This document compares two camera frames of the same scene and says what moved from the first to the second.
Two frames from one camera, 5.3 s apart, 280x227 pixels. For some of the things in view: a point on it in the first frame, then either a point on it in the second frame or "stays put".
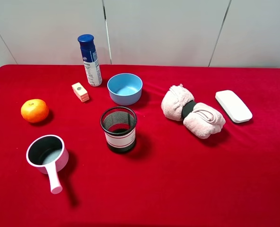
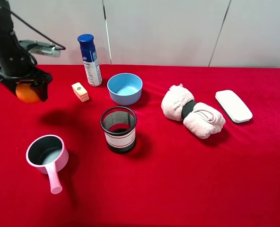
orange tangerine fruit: x=34 y=110 -> x=25 y=92
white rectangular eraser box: x=236 y=109 stays put
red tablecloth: x=152 y=146 stays put
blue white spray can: x=90 y=60 stays put
